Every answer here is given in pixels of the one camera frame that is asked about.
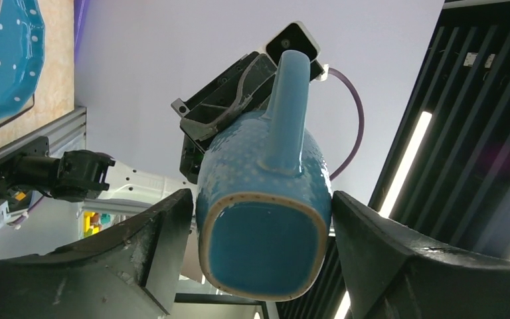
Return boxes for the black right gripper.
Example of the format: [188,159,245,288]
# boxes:
[171,52,277,184]

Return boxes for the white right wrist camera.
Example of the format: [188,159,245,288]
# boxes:
[263,21,324,81]

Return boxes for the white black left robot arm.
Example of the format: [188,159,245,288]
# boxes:
[0,136,510,318]

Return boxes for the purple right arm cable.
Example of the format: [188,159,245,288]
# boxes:
[327,66,365,181]

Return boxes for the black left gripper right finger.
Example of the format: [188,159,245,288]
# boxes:
[332,191,510,318]

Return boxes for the blue polka dot plate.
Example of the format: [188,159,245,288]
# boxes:
[0,0,45,120]

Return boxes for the blue mug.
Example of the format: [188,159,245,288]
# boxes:
[196,50,333,302]

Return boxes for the yellow green pink toy blocks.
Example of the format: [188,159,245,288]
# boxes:
[82,211,111,238]

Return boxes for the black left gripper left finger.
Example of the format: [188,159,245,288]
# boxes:
[0,189,194,318]

